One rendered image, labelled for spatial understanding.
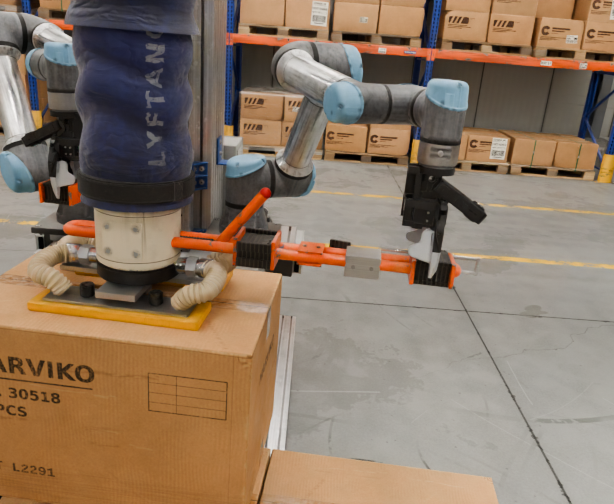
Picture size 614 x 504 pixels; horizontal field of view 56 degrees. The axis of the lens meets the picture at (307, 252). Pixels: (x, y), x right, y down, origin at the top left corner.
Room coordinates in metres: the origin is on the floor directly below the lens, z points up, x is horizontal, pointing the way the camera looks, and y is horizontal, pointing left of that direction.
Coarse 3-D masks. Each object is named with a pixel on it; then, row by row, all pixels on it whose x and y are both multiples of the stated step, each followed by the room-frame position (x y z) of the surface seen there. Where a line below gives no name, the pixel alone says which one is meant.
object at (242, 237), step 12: (252, 228) 1.16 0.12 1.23; (240, 240) 1.10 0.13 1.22; (252, 240) 1.10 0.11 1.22; (264, 240) 1.11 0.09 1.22; (276, 240) 1.08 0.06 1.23; (240, 252) 1.07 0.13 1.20; (252, 252) 1.07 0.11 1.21; (264, 252) 1.06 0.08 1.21; (240, 264) 1.06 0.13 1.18; (252, 264) 1.06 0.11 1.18; (264, 264) 1.06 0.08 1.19
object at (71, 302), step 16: (80, 288) 1.03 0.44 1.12; (96, 288) 1.09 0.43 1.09; (32, 304) 1.00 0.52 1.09; (48, 304) 1.00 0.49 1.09; (64, 304) 1.00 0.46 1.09; (80, 304) 1.01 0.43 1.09; (96, 304) 1.01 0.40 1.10; (112, 304) 1.01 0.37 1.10; (128, 304) 1.02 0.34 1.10; (144, 304) 1.02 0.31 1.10; (160, 304) 1.02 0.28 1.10; (208, 304) 1.06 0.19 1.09; (112, 320) 0.99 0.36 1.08; (128, 320) 0.98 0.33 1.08; (144, 320) 0.98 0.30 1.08; (160, 320) 0.98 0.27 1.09; (176, 320) 0.98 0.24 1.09; (192, 320) 0.98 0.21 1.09
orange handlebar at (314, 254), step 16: (80, 224) 1.15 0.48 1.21; (176, 240) 1.10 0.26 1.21; (192, 240) 1.10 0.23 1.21; (208, 240) 1.10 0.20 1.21; (288, 256) 1.07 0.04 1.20; (304, 256) 1.07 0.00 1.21; (320, 256) 1.07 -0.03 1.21; (336, 256) 1.07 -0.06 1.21; (384, 256) 1.10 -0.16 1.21; (400, 256) 1.10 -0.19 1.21; (400, 272) 1.06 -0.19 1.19
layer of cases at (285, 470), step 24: (264, 456) 1.28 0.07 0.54; (288, 456) 1.29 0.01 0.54; (312, 456) 1.29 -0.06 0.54; (264, 480) 1.22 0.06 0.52; (288, 480) 1.19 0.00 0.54; (312, 480) 1.20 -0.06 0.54; (336, 480) 1.21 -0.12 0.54; (360, 480) 1.21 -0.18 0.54; (384, 480) 1.22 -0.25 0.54; (408, 480) 1.23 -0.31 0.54; (432, 480) 1.24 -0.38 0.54; (456, 480) 1.24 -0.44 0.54; (480, 480) 1.25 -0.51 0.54
